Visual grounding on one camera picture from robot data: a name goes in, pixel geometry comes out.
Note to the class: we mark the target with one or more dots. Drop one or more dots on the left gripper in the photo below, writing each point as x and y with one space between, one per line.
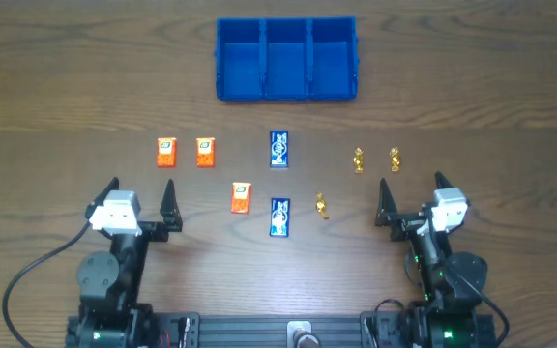
153 231

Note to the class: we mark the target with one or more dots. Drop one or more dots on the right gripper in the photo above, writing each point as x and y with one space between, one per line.
404 224

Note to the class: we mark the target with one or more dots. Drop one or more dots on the gold candy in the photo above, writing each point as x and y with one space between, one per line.
395 160
321 205
359 161

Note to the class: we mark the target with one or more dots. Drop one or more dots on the orange candy box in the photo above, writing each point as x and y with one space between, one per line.
241 199
166 154
205 154

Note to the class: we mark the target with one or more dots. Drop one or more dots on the blue candy pack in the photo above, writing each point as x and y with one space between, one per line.
279 150
279 217

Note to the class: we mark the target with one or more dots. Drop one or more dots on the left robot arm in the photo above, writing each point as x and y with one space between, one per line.
114 270

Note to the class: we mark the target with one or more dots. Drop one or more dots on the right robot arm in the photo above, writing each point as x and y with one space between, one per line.
440 285

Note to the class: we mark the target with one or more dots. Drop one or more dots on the blue tray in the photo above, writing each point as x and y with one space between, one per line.
285 72

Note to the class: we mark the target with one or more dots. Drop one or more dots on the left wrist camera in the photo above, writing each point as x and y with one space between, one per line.
116 212

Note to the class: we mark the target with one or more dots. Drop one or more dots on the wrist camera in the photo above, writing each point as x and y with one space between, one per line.
448 208
116 212

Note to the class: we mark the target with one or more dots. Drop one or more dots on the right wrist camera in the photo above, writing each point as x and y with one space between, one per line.
448 208

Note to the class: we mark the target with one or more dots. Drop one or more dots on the mounting rail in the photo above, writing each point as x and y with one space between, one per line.
259 331

